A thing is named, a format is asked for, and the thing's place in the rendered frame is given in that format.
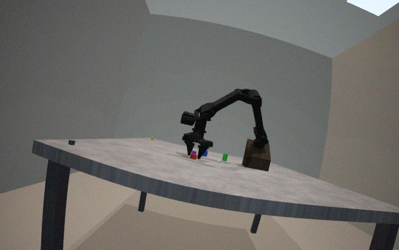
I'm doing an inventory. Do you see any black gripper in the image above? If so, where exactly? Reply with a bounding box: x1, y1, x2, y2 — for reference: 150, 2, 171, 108
182, 127, 213, 159

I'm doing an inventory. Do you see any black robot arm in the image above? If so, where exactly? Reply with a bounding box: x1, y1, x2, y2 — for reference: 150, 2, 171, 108
180, 89, 269, 150

